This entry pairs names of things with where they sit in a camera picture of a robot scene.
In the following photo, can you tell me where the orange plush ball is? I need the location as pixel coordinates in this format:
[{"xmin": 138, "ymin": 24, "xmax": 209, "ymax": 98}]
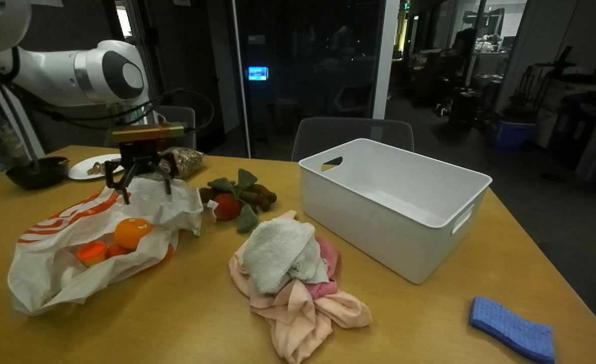
[{"xmin": 112, "ymin": 216, "xmax": 156, "ymax": 253}]

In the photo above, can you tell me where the grey white towel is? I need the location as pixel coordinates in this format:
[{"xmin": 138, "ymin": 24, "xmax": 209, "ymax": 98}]
[{"xmin": 240, "ymin": 216, "xmax": 331, "ymax": 298}]

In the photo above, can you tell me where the white plate with food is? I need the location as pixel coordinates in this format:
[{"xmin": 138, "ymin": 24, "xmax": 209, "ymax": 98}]
[{"xmin": 66, "ymin": 152, "xmax": 126, "ymax": 184}]

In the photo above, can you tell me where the white diagonal pole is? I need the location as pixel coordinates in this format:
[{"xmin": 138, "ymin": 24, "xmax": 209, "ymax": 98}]
[{"xmin": 0, "ymin": 86, "xmax": 47, "ymax": 163}]

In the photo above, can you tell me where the pale pink cloth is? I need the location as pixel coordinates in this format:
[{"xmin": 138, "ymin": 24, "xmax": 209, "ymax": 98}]
[{"xmin": 227, "ymin": 208, "xmax": 375, "ymax": 364}]

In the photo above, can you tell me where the clear bag of snacks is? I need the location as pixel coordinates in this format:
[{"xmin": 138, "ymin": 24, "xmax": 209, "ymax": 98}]
[{"xmin": 157, "ymin": 145, "xmax": 209, "ymax": 183}]

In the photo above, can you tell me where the black bowl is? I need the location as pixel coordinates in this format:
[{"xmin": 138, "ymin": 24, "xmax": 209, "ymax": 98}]
[{"xmin": 4, "ymin": 153, "xmax": 71, "ymax": 193}]

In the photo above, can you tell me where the bright pink cloth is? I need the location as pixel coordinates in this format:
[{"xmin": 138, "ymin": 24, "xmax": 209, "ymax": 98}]
[{"xmin": 307, "ymin": 236, "xmax": 343, "ymax": 302}]

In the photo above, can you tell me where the white plastic storage bin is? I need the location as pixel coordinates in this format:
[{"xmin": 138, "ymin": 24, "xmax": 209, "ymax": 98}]
[{"xmin": 297, "ymin": 136, "xmax": 496, "ymax": 286}]

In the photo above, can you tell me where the blue sponge cloth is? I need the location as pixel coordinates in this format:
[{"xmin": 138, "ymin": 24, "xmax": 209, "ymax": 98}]
[{"xmin": 468, "ymin": 296, "xmax": 559, "ymax": 364}]

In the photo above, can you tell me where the red plush with green leaves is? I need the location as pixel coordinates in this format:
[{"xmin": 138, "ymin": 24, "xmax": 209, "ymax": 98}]
[{"xmin": 205, "ymin": 167, "xmax": 263, "ymax": 236}]

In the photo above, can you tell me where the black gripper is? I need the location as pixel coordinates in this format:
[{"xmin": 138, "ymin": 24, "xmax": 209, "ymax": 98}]
[{"xmin": 102, "ymin": 141, "xmax": 183, "ymax": 206}]

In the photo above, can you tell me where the brown plush toy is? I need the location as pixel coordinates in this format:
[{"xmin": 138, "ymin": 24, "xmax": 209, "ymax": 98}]
[{"xmin": 199, "ymin": 183, "xmax": 280, "ymax": 212}]

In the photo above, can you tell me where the blue waste bin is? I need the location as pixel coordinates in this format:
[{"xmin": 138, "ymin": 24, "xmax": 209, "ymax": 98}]
[{"xmin": 492, "ymin": 117, "xmax": 540, "ymax": 152}]

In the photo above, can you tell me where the white orange printed carrier bag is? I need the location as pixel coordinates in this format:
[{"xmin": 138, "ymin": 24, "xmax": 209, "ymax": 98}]
[{"xmin": 6, "ymin": 174, "xmax": 206, "ymax": 320}]

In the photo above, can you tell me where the white pillar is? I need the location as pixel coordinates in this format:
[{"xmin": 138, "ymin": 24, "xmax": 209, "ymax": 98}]
[{"xmin": 370, "ymin": 0, "xmax": 405, "ymax": 124}]

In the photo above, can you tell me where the glowing blue screen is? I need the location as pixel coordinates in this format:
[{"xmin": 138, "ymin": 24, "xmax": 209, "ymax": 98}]
[{"xmin": 244, "ymin": 63, "xmax": 272, "ymax": 86}]

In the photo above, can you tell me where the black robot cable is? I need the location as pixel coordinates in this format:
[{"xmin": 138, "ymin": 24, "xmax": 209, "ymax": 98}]
[{"xmin": 0, "ymin": 12, "xmax": 219, "ymax": 137}]

